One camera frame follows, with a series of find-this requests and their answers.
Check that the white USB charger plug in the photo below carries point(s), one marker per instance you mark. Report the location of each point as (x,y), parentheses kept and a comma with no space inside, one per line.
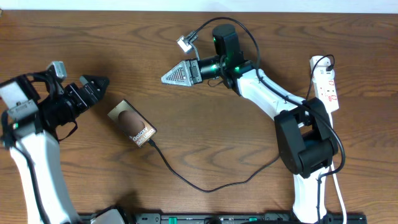
(322,65)

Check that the white power strip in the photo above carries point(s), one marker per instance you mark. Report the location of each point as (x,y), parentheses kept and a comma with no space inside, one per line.
(325,90)

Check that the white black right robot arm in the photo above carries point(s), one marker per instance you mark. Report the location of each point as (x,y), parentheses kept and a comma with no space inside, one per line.
(305,139)

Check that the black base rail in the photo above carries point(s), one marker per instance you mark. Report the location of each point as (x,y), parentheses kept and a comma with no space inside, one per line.
(281,217)

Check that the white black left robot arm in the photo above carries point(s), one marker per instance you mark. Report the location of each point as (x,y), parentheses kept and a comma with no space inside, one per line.
(37,105)

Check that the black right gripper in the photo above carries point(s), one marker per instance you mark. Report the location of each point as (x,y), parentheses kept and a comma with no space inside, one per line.
(189,73)

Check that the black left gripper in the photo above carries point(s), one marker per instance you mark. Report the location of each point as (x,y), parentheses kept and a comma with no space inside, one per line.
(80,100)

